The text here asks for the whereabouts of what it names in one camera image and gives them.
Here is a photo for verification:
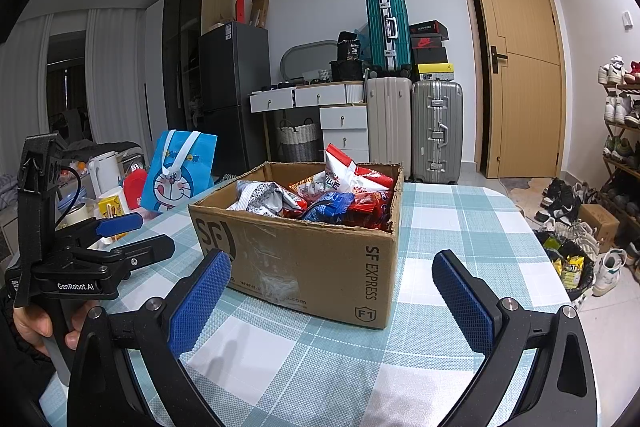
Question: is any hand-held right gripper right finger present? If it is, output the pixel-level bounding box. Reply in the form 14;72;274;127
432;249;598;427

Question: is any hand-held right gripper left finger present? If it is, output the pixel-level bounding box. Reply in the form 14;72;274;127
70;249;233;427

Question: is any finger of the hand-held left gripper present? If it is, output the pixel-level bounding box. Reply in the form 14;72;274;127
87;234;176;269
67;213;144;250

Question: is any brown cardboard box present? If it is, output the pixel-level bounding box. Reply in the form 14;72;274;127
188;161;405;330

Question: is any white and purple snack bag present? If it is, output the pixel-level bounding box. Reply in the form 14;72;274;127
227;181;307;219

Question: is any red cookie packet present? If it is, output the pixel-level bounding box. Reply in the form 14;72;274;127
345;191;392;232

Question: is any blue snack packet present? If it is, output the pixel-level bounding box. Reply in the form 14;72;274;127
300;193;351;224

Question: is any small noodle snack packet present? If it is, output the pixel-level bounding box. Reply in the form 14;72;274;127
290;177;326;202

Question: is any red and white snack bag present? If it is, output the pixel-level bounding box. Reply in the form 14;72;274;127
324;144;398;194

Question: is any person's left hand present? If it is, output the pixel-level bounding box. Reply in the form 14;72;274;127
12;303;101;358

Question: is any yellow drink carton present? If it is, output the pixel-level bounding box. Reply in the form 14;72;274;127
97;194;128;240

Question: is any white kettle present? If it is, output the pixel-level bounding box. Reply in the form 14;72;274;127
89;152;123;202

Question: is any blue cartoon tote bag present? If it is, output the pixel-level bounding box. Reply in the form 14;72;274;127
140;130;218;214

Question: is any black trash bag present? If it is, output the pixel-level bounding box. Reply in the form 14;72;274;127
542;232;596;303

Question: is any pile of assorted shoes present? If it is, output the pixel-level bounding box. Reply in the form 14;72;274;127
535;177;628;298

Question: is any white curtain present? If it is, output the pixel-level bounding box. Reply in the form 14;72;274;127
12;14;53;142
85;7;151;152

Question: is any small cardboard box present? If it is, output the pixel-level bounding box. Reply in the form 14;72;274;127
577;204;621;253

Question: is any silver suitcase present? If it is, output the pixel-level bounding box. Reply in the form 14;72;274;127
411;80;464;185

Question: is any black wardrobe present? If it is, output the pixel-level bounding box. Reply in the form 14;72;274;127
161;0;233;148

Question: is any grey refrigerator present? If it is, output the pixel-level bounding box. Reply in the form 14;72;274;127
199;21;271;180

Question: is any woven laundry basket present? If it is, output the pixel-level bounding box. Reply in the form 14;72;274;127
276;119;321;162

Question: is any white suitcase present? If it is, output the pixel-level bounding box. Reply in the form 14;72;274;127
366;77;413;182

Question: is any wooden shoe rack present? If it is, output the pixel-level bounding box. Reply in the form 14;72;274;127
600;77;640;228

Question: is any white dresser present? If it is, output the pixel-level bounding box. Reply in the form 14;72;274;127
249;82;371;178

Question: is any black and yellow shoebox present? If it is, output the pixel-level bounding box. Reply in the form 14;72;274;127
416;63;456;82

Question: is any grey framed oval mirror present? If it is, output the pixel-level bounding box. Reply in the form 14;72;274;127
280;39;341;88

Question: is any plain black shoebox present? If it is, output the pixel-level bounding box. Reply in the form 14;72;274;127
412;47;448;66

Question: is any shoe rack with shoes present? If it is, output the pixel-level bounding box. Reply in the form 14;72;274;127
600;54;640;208

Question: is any wooden door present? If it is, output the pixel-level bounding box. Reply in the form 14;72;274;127
464;0;567;179

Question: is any brown flat cardboard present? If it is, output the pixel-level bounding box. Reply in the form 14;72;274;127
250;0;271;30

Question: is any black storage box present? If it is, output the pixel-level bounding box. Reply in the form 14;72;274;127
330;59;363;82

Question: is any black printed paper bag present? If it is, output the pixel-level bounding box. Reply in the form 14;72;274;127
337;31;362;62

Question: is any teal suitcase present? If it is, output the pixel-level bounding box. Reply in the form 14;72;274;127
365;0;413;75

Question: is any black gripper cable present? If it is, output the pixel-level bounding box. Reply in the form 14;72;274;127
62;164;83;228

